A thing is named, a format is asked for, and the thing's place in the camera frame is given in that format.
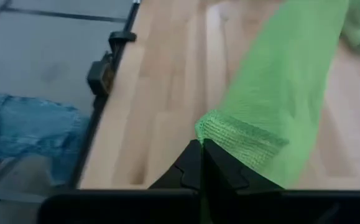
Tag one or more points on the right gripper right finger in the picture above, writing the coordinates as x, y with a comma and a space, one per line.
260, 207

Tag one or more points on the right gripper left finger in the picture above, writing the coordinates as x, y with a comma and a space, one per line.
120, 207

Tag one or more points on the person's leg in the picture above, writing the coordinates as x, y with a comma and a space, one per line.
27, 124

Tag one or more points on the green microfiber towel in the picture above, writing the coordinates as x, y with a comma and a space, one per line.
276, 93

